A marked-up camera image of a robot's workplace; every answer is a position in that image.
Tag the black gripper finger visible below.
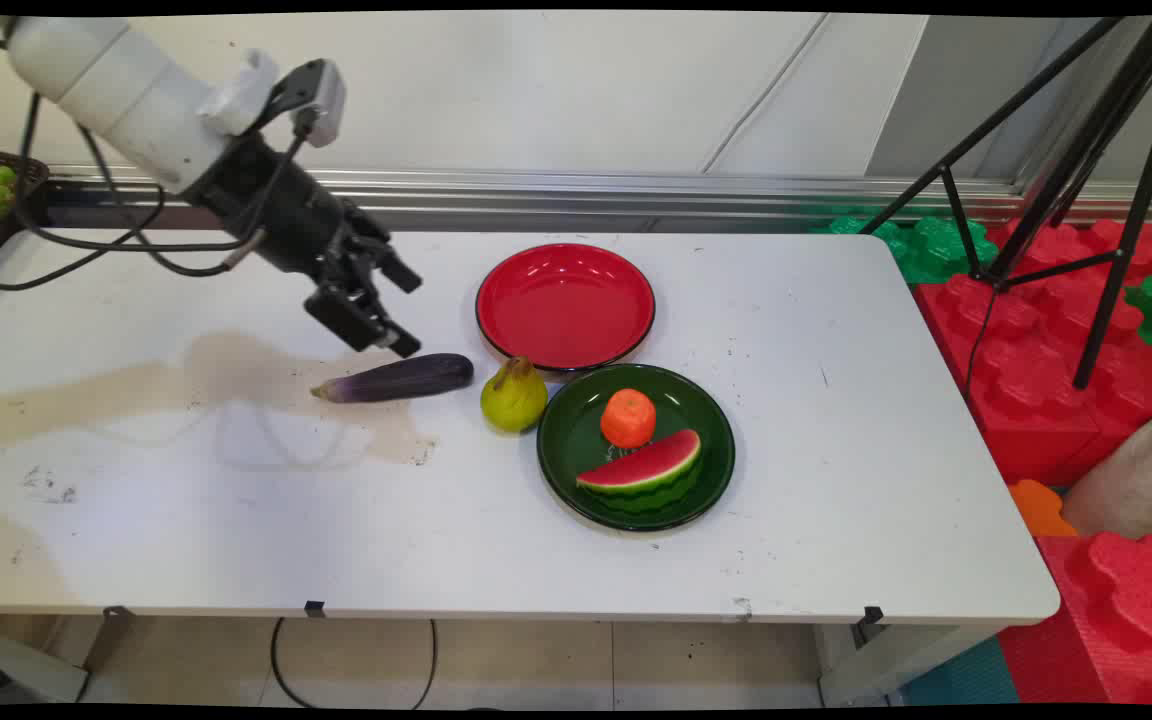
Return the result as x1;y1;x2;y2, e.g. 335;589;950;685
344;200;424;295
303;282;423;359

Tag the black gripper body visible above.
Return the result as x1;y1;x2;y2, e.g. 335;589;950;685
184;133;382;279

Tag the orange toy tangerine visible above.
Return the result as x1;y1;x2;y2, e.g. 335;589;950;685
600;388;658;450

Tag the purple toy eggplant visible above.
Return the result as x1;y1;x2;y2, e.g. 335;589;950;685
310;352;475;405

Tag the yellow-green toy pear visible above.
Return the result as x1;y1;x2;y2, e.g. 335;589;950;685
480;355;549;434

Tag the red plate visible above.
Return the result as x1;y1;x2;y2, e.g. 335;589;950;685
475;242;657;374

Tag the dark green plate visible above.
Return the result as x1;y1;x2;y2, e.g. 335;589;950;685
536;363;737;532

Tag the brown wicker basket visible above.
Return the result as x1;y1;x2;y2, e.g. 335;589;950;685
0;144;51;277

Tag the toy watermelon slice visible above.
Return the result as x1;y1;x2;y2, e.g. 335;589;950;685
576;429;704;497

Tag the grey table leg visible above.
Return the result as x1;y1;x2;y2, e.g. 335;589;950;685
816;624;999;707
0;615;129;706

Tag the large red foam block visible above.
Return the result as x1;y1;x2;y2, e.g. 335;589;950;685
912;218;1152;488

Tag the orange foam piece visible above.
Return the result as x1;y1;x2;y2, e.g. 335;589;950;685
1007;479;1079;539

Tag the teal foam mat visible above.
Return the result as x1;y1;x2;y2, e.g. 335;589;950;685
899;634;1023;707

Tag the black tripod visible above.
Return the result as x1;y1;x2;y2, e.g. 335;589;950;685
860;14;1152;391

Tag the beige sack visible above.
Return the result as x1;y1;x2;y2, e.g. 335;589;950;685
1061;398;1152;546

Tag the red foam block flower top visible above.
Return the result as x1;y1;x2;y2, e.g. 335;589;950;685
996;530;1152;707

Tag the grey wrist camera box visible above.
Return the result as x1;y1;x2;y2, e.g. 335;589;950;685
200;49;348;150

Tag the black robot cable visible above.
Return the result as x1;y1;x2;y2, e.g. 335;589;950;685
0;35;169;293
76;105;312;279

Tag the aluminium wall rail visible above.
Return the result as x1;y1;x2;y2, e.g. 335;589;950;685
44;165;1152;234

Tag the black floor cable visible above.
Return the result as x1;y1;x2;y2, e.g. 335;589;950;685
270;617;438;710

